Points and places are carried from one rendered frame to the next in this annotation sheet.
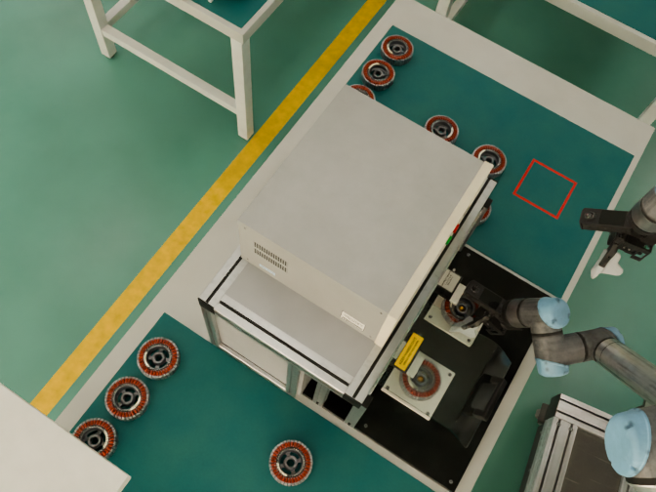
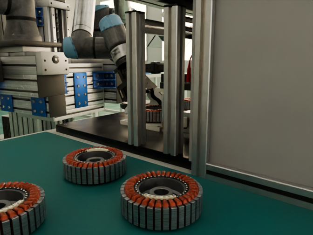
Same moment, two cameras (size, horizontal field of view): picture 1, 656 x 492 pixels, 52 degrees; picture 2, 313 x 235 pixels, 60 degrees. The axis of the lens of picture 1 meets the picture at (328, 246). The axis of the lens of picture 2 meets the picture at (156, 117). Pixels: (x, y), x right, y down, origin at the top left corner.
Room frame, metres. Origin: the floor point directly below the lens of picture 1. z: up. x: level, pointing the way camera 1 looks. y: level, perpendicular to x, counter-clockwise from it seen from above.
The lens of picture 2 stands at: (1.46, -0.18, 0.95)
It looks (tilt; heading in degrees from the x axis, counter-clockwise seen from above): 12 degrees down; 196
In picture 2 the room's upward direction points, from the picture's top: straight up
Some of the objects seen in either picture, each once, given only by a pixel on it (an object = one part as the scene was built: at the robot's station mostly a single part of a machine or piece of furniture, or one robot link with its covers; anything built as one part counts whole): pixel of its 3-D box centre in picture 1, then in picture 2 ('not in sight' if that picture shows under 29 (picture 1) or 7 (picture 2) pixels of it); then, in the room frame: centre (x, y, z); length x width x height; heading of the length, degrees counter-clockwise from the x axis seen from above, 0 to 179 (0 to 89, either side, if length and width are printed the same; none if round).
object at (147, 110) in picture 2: (461, 308); (155, 113); (0.69, -0.41, 0.80); 0.11 x 0.11 x 0.04
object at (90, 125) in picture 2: (432, 345); (181, 120); (0.59, -0.34, 0.76); 0.64 x 0.47 x 0.02; 157
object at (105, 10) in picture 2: not in sight; (100, 17); (-0.03, -0.95, 1.20); 0.13 x 0.12 x 0.14; 111
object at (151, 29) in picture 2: (427, 297); (207, 36); (0.62, -0.27, 1.03); 0.62 x 0.01 x 0.03; 157
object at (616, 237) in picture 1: (635, 231); not in sight; (0.76, -0.67, 1.29); 0.09 x 0.08 x 0.12; 76
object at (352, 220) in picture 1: (363, 213); not in sight; (0.72, -0.07, 1.22); 0.44 x 0.39 x 0.20; 157
